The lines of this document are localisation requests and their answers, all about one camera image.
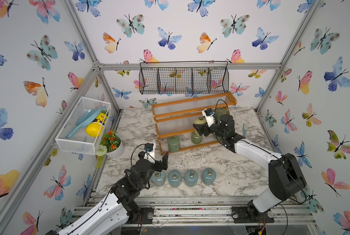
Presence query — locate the yellow-green canister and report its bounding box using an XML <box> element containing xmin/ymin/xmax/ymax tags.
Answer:
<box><xmin>194</xmin><ymin>117</ymin><xmax>207</xmax><ymax>125</ymax></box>

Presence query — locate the small green canister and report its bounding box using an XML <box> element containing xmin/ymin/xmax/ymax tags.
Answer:
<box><xmin>191</xmin><ymin>132</ymin><xmax>202</xmax><ymax>145</ymax></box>

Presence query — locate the blue canister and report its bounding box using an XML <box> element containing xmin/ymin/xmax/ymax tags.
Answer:
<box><xmin>202</xmin><ymin>168</ymin><xmax>217</xmax><ymax>185</ymax></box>
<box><xmin>151</xmin><ymin>170</ymin><xmax>166</xmax><ymax>187</ymax></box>
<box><xmin>184</xmin><ymin>169</ymin><xmax>198</xmax><ymax>187</ymax></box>
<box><xmin>168</xmin><ymin>170</ymin><xmax>182</xmax><ymax>188</ymax></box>

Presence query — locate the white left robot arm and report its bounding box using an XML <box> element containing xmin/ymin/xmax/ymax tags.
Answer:
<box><xmin>47</xmin><ymin>152</ymin><xmax>169</xmax><ymax>235</ymax></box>

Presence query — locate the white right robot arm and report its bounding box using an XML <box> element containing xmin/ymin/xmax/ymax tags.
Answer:
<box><xmin>193</xmin><ymin>108</ymin><xmax>307</xmax><ymax>223</ymax></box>

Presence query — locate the orange wooden three-tier shelf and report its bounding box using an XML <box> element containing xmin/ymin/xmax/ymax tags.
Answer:
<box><xmin>151</xmin><ymin>92</ymin><xmax>237</xmax><ymax>154</ymax></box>

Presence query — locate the potted orange flower plant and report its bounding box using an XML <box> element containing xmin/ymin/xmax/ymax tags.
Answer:
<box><xmin>95</xmin><ymin>130</ymin><xmax>124</xmax><ymax>169</ymax></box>

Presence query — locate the yellow mustard bottle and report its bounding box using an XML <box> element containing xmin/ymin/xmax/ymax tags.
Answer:
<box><xmin>85</xmin><ymin>112</ymin><xmax>107</xmax><ymax>137</ymax></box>

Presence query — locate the light blue dustpan scoop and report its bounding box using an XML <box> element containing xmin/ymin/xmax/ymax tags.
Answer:
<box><xmin>66</xmin><ymin>107</ymin><xmax>102</xmax><ymax>139</ymax></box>

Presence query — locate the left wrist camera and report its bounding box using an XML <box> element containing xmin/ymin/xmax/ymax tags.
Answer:
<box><xmin>144</xmin><ymin>143</ymin><xmax>156</xmax><ymax>164</ymax></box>

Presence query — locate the white mesh wall basket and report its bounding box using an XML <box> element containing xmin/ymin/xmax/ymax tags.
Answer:
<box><xmin>55</xmin><ymin>97</ymin><xmax>111</xmax><ymax>155</ymax></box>

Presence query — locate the black wire wall basket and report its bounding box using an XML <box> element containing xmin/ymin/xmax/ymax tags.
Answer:
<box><xmin>137</xmin><ymin>61</ymin><xmax>230</xmax><ymax>96</ymax></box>

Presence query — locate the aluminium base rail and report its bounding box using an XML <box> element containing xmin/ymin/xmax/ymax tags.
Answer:
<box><xmin>69</xmin><ymin>195</ymin><xmax>319</xmax><ymax>228</ymax></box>

